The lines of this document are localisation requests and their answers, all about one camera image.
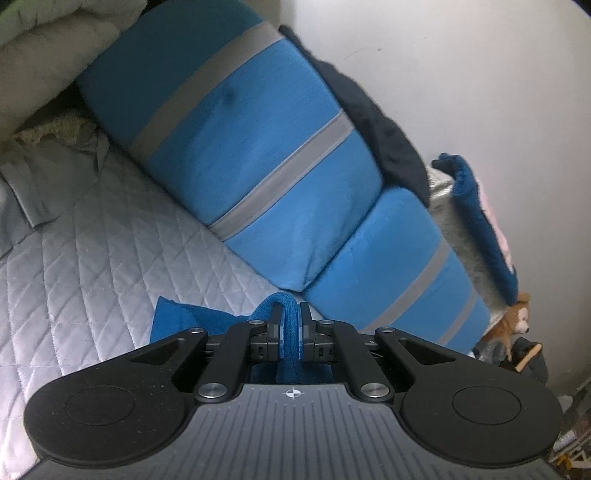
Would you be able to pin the wooden stick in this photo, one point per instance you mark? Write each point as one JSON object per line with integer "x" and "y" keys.
{"x": 527, "y": 357}

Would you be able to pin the grey mottled headboard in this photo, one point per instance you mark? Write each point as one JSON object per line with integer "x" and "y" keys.
{"x": 455, "y": 240}

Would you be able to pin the pale grey folded duvet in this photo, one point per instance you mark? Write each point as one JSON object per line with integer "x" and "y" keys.
{"x": 55, "y": 50}

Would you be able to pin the dark blue draped cloth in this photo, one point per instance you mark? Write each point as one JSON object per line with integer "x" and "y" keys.
{"x": 480, "y": 221}

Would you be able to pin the dark navy cloth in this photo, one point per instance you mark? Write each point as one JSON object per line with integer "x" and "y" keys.
{"x": 369, "y": 115}

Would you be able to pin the blue grey-striped pillow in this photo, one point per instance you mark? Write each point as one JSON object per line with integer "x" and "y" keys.
{"x": 392, "y": 258}
{"x": 221, "y": 138}

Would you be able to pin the pink cloth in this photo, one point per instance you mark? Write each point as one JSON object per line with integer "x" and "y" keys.
{"x": 501, "y": 230}

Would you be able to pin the brown teddy bear plush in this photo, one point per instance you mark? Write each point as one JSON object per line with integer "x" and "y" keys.
{"x": 510, "y": 318}

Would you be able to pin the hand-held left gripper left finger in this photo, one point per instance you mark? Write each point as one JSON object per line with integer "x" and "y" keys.
{"x": 277, "y": 334}

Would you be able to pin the blue sweatshirt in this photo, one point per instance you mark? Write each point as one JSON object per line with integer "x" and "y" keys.
{"x": 194, "y": 318}

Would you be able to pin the grey bed sheet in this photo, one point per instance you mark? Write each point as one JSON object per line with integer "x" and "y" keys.
{"x": 51, "y": 180}

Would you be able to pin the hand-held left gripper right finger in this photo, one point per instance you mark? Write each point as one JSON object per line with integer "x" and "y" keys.
{"x": 302, "y": 334}

